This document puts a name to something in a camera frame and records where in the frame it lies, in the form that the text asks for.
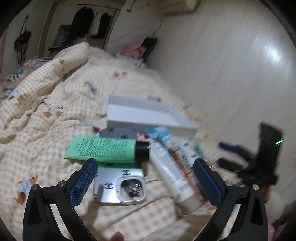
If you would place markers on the pink crumpled cloth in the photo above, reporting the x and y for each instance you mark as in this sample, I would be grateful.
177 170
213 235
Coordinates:
134 49

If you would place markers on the white cream tube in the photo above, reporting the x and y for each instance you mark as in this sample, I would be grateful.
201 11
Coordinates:
173 180

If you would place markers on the long black hanging garment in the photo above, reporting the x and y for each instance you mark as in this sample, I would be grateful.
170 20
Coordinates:
81 20

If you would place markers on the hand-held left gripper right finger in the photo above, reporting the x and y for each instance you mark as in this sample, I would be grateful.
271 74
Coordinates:
208 183

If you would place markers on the white shallow cardboard box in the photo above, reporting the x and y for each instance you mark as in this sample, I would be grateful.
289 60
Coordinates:
138 111

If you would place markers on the black spotted white snack packet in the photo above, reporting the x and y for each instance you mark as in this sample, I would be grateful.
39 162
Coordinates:
188 148

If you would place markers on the green cartoon snack packet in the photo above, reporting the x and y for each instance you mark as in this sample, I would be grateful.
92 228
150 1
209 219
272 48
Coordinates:
198 149

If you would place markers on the green tube with black cap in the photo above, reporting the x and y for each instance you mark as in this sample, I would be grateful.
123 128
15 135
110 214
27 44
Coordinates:
104 149

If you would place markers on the chair with striped cloth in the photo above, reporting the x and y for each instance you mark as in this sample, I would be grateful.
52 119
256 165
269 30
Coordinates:
61 34

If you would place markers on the silver patterned pouch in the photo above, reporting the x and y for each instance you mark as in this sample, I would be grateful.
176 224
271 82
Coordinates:
108 183

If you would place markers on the person's right forearm fuzzy sleeve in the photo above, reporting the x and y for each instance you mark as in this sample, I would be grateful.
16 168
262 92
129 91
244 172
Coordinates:
278 206

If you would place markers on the beige checked bear quilt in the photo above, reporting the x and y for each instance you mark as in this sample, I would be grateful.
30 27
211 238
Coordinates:
69 104

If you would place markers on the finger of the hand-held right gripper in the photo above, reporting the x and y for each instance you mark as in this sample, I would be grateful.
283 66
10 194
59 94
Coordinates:
231 146
230 165

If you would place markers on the cartoon print bed sheet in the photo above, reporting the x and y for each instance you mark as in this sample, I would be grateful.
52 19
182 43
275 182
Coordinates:
23 69

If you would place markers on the short black hanging garment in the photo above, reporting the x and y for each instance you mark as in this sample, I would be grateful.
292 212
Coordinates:
104 23

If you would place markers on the black hanging bag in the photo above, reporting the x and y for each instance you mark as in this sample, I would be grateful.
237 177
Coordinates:
23 37

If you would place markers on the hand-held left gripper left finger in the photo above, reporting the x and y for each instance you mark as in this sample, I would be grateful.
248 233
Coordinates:
83 183

